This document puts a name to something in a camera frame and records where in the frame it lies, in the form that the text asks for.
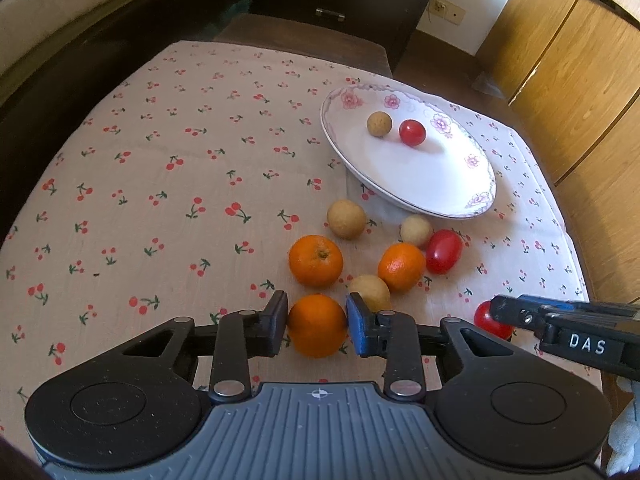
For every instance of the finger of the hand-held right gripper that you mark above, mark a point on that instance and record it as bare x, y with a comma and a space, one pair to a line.
515, 312

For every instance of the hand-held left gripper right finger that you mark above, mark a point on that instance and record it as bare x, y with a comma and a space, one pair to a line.
356, 325

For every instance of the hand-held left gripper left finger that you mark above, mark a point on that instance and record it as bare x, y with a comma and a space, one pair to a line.
279, 324

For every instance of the red cherry tomato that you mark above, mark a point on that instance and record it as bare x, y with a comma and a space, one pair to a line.
412, 132
443, 251
484, 322

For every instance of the small orange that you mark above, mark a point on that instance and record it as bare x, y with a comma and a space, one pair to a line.
401, 267

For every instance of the large tan longan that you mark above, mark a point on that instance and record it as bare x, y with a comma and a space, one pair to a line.
346, 218

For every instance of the white floral plate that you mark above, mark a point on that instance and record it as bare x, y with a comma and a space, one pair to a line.
415, 175

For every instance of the cherry print tablecloth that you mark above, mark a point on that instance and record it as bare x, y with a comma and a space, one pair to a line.
175, 210

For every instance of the wooden cabinet doors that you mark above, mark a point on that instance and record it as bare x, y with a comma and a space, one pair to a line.
575, 85

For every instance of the brown stool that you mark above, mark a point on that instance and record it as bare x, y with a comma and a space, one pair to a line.
300, 35

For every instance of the wall socket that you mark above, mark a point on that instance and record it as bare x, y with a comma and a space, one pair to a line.
447, 10

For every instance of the dark wooden bed frame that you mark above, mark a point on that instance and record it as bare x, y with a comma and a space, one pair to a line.
75, 75

